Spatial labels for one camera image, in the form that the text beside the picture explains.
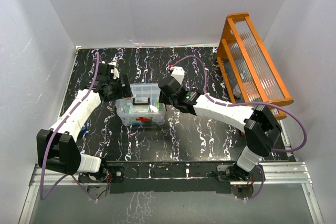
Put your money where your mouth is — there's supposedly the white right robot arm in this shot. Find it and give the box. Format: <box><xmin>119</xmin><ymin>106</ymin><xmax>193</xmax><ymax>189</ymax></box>
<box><xmin>158</xmin><ymin>77</ymin><xmax>282</xmax><ymax>180</ymax></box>

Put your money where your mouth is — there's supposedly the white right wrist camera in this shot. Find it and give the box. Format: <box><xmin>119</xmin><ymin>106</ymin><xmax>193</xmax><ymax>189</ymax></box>
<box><xmin>170</xmin><ymin>66</ymin><xmax>185</xmax><ymax>85</ymax></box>

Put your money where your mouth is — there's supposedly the blue clamp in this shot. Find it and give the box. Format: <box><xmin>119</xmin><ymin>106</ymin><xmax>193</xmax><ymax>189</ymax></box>
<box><xmin>80</xmin><ymin>124</ymin><xmax>87</xmax><ymax>133</ymax></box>

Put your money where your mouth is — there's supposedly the orange wooden rack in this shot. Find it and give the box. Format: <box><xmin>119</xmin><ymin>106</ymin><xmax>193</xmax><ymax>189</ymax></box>
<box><xmin>216</xmin><ymin>13</ymin><xmax>293</xmax><ymax>106</ymax></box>

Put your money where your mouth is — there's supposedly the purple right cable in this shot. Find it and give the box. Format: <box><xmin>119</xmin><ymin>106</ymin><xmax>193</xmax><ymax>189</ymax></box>
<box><xmin>172</xmin><ymin>55</ymin><xmax>308</xmax><ymax>200</ymax></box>

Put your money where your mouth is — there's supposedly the clear box lid black handle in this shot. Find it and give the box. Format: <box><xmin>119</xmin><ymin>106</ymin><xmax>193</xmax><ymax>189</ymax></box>
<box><xmin>115</xmin><ymin>83</ymin><xmax>165</xmax><ymax>117</ymax></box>

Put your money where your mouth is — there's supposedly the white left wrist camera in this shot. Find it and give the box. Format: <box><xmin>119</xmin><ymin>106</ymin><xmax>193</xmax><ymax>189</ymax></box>
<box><xmin>99</xmin><ymin>61</ymin><xmax>120</xmax><ymax>80</ymax></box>

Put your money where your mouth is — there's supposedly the clear first aid box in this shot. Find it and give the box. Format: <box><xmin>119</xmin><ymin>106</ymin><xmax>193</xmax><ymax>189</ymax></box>
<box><xmin>115</xmin><ymin>98</ymin><xmax>166</xmax><ymax>126</ymax></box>

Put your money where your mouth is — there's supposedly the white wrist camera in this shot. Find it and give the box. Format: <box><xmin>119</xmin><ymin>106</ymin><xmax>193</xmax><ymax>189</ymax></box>
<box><xmin>99</xmin><ymin>61</ymin><xmax>120</xmax><ymax>80</ymax></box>
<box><xmin>170</xmin><ymin>66</ymin><xmax>185</xmax><ymax>85</ymax></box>

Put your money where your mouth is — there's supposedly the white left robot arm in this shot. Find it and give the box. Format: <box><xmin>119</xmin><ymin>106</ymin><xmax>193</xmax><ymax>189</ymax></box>
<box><xmin>37</xmin><ymin>61</ymin><xmax>132</xmax><ymax>182</ymax></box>

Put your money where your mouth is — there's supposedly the purple cable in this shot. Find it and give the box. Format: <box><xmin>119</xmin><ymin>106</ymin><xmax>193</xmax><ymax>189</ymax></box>
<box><xmin>39</xmin><ymin>51</ymin><xmax>106</xmax><ymax>201</ymax></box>
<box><xmin>172</xmin><ymin>55</ymin><xmax>308</xmax><ymax>200</ymax></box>

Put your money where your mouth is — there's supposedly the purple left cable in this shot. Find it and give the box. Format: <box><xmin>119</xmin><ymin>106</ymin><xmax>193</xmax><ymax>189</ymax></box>
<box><xmin>39</xmin><ymin>51</ymin><xmax>106</xmax><ymax>201</ymax></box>

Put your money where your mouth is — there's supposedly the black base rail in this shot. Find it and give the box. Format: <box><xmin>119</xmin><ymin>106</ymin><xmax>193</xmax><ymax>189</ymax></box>
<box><xmin>79</xmin><ymin>161</ymin><xmax>265</xmax><ymax>194</ymax></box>

